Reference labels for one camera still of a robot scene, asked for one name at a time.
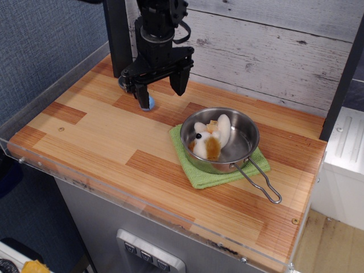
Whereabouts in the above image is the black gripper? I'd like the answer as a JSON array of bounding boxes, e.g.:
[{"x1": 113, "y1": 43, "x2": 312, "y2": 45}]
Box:
[{"x1": 121, "y1": 35, "x2": 194, "y2": 109}]

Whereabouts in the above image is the blue grey scoop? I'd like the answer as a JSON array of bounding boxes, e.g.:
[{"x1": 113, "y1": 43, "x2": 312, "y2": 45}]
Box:
[{"x1": 118, "y1": 76, "x2": 155, "y2": 111}]

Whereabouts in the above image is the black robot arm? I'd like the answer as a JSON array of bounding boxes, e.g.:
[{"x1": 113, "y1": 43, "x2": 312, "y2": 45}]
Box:
[{"x1": 118, "y1": 1, "x2": 194, "y2": 111}]

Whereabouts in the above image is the white brown plush toy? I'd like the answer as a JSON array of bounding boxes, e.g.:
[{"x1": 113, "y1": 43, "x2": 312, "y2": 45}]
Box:
[{"x1": 188, "y1": 114, "x2": 231, "y2": 162}]

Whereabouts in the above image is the stainless steel pot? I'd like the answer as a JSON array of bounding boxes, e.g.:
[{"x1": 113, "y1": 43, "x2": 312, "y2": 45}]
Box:
[{"x1": 180, "y1": 107, "x2": 282, "y2": 204}]

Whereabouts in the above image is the green cloth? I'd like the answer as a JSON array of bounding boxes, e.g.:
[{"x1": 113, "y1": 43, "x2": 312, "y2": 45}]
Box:
[{"x1": 169, "y1": 124, "x2": 271, "y2": 189}]

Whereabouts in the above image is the clear acrylic guard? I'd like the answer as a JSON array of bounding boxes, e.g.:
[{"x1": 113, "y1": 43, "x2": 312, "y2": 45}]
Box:
[{"x1": 1, "y1": 45, "x2": 326, "y2": 272}]

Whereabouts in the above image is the grey cabinet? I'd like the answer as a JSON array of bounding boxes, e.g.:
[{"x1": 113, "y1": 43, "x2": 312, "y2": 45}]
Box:
[{"x1": 56, "y1": 179, "x2": 287, "y2": 272}]

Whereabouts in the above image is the silver button panel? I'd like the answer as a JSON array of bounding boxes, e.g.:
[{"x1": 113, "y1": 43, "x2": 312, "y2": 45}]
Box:
[{"x1": 116, "y1": 229, "x2": 186, "y2": 272}]

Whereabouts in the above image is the yellow tape bundle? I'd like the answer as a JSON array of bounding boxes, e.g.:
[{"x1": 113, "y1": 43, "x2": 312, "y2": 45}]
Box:
[{"x1": 0, "y1": 258, "x2": 52, "y2": 273}]

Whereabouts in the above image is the black left post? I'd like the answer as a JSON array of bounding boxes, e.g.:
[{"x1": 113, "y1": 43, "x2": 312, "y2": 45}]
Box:
[{"x1": 103, "y1": 0, "x2": 133, "y2": 78}]

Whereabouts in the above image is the black post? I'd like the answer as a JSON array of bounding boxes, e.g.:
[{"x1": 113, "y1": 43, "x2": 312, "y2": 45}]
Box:
[
  {"x1": 103, "y1": 0, "x2": 133, "y2": 78},
  {"x1": 319, "y1": 11, "x2": 363, "y2": 142}
]

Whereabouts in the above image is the black right post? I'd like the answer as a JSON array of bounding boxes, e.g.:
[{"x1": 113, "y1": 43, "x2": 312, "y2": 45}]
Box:
[{"x1": 319, "y1": 11, "x2": 363, "y2": 142}]

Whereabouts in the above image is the white aluminium rail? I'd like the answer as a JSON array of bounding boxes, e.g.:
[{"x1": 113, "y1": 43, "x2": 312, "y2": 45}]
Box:
[{"x1": 324, "y1": 107, "x2": 363, "y2": 175}]

